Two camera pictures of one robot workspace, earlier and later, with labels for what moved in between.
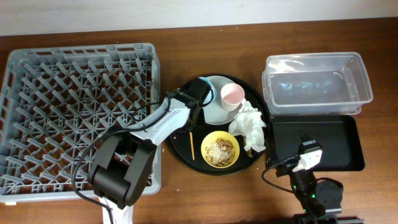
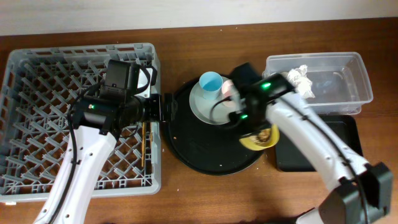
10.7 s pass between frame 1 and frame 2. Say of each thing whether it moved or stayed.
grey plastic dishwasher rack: stayed
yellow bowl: moved
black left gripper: moved
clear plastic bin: stayed
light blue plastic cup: moved
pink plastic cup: stayed
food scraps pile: moved
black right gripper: moved
